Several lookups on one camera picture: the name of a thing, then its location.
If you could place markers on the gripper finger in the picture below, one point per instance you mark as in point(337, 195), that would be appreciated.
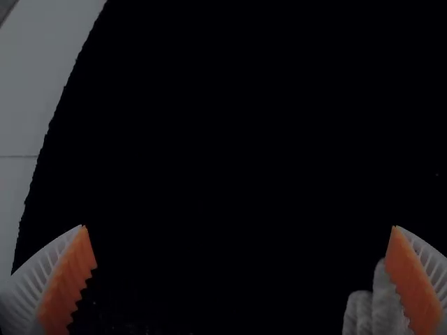
point(419, 289)
point(52, 289)

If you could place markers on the pale towel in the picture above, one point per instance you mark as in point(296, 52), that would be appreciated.
point(370, 310)

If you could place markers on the black mat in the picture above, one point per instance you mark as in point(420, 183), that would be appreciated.
point(227, 139)

